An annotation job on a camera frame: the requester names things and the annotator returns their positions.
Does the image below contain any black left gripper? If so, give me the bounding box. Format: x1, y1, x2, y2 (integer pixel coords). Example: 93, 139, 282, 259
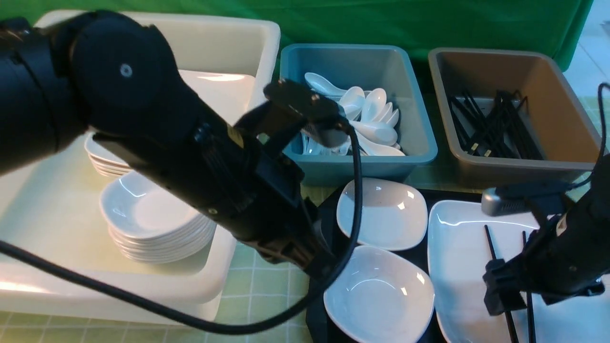
190, 124, 337, 280

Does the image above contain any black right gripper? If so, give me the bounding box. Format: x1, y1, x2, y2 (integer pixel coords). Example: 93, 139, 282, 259
483, 226, 606, 316

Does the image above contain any black chopstick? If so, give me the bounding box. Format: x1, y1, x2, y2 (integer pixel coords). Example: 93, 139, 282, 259
522, 231, 537, 343
484, 224, 519, 343

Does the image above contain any large white rice plate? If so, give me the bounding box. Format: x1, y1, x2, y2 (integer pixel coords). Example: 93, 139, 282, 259
427, 200, 610, 343

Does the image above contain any white small bowl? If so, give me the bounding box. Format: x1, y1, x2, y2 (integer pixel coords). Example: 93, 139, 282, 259
357, 178, 428, 252
323, 245, 435, 343

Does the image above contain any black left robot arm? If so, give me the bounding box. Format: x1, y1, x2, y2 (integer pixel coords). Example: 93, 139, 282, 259
1, 10, 338, 280

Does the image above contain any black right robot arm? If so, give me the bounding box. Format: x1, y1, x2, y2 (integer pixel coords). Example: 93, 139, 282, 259
481, 155, 610, 316

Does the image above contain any black serving tray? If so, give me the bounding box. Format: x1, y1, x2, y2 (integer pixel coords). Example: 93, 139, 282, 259
306, 183, 591, 343

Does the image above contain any green checked tablecloth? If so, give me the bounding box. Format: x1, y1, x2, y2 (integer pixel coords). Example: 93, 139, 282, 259
0, 92, 610, 343

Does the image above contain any stack of white square plates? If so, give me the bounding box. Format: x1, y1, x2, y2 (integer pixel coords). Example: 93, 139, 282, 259
84, 70, 255, 177

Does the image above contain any stack of white small bowls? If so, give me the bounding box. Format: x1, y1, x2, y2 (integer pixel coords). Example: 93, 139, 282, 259
100, 171, 216, 264

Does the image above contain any pile of white spoons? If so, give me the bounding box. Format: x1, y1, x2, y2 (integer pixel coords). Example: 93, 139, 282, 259
304, 72, 405, 156

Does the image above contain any pile of black chopsticks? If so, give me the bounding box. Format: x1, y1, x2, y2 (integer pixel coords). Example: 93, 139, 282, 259
447, 90, 546, 161

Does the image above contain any grey brown plastic bin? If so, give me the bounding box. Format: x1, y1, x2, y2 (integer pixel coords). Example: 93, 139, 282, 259
428, 48, 600, 188

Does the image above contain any teal plastic bin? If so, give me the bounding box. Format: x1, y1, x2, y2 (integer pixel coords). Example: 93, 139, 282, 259
279, 43, 438, 182

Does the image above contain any large white plastic tub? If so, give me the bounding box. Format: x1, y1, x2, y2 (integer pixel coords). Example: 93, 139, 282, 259
0, 12, 280, 323

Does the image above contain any green backdrop cloth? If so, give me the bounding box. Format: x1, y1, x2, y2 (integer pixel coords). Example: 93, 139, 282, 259
0, 0, 593, 87

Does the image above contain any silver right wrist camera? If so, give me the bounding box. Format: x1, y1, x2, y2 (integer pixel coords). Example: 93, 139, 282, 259
481, 183, 575, 217

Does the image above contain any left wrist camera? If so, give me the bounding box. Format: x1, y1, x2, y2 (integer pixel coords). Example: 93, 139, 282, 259
234, 79, 357, 158

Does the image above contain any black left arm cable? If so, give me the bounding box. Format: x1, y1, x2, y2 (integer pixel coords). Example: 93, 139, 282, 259
0, 121, 364, 335

